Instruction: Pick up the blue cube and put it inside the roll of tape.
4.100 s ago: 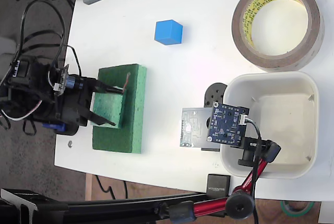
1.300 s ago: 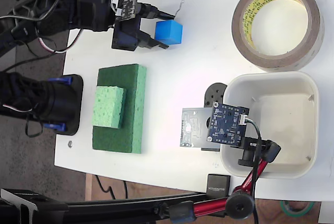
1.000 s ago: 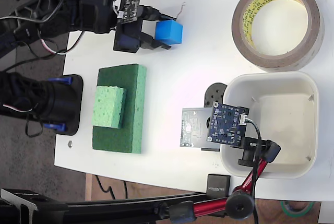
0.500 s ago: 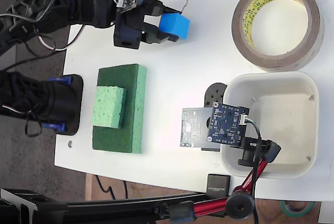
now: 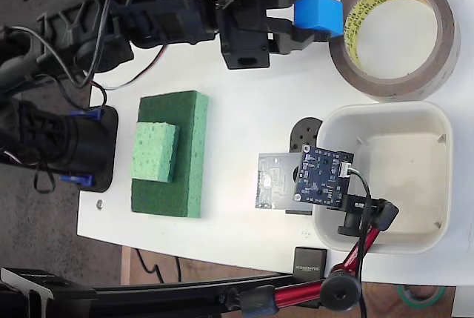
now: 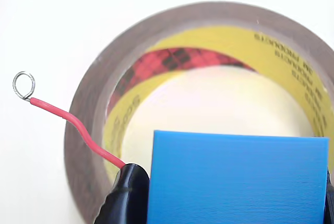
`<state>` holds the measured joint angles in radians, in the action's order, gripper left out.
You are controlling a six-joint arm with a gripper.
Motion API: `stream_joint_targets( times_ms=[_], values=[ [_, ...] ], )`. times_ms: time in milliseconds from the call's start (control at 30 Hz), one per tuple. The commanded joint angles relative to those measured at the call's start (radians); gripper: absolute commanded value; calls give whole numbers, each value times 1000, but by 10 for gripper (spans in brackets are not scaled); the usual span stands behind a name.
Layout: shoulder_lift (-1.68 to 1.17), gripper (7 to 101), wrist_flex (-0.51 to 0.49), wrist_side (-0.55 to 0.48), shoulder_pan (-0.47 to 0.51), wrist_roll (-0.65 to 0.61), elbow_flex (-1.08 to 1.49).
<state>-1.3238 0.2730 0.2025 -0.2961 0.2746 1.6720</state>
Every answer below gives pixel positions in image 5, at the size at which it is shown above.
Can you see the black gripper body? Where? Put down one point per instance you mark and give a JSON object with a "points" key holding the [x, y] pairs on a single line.
{"points": [[244, 36]]}

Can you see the blue cube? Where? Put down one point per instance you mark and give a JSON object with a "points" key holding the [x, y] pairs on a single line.
{"points": [[318, 12]]}

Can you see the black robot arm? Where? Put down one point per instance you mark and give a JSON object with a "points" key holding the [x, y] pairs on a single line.
{"points": [[166, 18]]}

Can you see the brown roll of tape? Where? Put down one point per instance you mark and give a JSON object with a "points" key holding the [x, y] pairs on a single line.
{"points": [[444, 18]]}

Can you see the green tape roll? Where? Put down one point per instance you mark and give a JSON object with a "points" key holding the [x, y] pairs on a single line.
{"points": [[407, 294]]}

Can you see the large dark green sponge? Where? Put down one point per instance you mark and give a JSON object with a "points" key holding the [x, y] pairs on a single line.
{"points": [[192, 155]]}

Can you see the grey circuit board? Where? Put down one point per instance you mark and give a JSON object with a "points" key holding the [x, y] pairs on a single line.
{"points": [[272, 181]]}

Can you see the small light green sponge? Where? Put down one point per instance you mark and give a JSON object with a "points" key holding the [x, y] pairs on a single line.
{"points": [[153, 151]]}

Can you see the white plastic tub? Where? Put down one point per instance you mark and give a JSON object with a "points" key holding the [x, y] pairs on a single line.
{"points": [[400, 169]]}

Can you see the blue clamp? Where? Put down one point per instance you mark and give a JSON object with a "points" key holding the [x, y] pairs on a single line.
{"points": [[76, 180], [87, 114]]}

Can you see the black clamp block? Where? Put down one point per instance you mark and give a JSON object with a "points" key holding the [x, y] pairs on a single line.
{"points": [[310, 260]]}

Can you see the small metal nut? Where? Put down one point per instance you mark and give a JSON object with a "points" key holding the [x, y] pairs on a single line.
{"points": [[99, 204]]}

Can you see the black stand bar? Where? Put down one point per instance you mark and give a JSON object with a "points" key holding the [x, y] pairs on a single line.
{"points": [[111, 295]]}

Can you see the black round bracket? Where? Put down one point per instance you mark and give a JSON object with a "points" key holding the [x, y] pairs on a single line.
{"points": [[305, 132]]}

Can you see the blue camera circuit board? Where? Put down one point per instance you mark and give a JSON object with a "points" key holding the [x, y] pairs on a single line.
{"points": [[322, 177]]}

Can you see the black mount plate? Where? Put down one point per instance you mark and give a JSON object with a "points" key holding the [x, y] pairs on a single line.
{"points": [[107, 147]]}

